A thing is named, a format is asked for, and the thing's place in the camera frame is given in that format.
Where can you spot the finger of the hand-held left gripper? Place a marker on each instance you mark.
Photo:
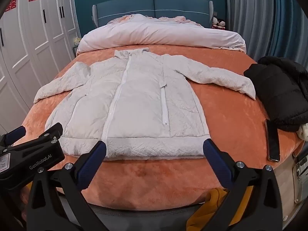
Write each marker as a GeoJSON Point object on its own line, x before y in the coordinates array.
{"type": "Point", "coordinates": [15, 133]}
{"type": "Point", "coordinates": [51, 131]}

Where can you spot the teal upholstered bed headboard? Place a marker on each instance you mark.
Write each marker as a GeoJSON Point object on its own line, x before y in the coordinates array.
{"type": "Point", "coordinates": [134, 7]}

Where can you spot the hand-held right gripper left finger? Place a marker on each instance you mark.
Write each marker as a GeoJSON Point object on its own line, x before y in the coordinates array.
{"type": "Point", "coordinates": [92, 163]}

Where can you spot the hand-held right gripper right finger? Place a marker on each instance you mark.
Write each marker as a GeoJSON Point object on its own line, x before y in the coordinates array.
{"type": "Point", "coordinates": [216, 158]}

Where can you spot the yellow cloth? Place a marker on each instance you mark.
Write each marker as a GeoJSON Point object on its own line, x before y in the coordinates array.
{"type": "Point", "coordinates": [214, 197]}

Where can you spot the grey curtain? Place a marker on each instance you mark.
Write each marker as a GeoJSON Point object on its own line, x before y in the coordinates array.
{"type": "Point", "coordinates": [250, 16]}

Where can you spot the black smartphone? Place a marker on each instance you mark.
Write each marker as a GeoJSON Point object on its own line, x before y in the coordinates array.
{"type": "Point", "coordinates": [272, 140]}

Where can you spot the pale pink duvet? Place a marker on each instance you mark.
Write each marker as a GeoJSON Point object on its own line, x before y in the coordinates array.
{"type": "Point", "coordinates": [156, 33]}

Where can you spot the pink fluffy cloth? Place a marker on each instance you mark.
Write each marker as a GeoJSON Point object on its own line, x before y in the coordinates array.
{"type": "Point", "coordinates": [178, 19]}

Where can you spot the cream cloth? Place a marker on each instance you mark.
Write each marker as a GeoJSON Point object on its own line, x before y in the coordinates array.
{"type": "Point", "coordinates": [303, 131]}

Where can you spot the white quilted jacket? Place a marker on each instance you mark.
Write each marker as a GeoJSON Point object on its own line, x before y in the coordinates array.
{"type": "Point", "coordinates": [139, 101]}

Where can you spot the black puffer jacket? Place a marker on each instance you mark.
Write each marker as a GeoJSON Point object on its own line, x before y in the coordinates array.
{"type": "Point", "coordinates": [276, 91]}

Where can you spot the orange fleece blanket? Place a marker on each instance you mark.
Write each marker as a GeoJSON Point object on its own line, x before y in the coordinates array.
{"type": "Point", "coordinates": [149, 180]}

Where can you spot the white panelled wardrobe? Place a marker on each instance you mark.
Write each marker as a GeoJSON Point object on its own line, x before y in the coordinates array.
{"type": "Point", "coordinates": [31, 48]}

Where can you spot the small plush doll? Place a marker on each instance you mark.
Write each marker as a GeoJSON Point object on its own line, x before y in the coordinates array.
{"type": "Point", "coordinates": [221, 24]}
{"type": "Point", "coordinates": [215, 22]}

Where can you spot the light wooden bedside cabinet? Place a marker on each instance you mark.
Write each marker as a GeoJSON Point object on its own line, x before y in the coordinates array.
{"type": "Point", "coordinates": [286, 180]}

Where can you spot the tissue box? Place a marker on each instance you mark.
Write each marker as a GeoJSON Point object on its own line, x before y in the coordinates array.
{"type": "Point", "coordinates": [77, 41]}

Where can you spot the blue curtain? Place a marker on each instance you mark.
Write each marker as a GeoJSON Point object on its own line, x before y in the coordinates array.
{"type": "Point", "coordinates": [292, 24]}

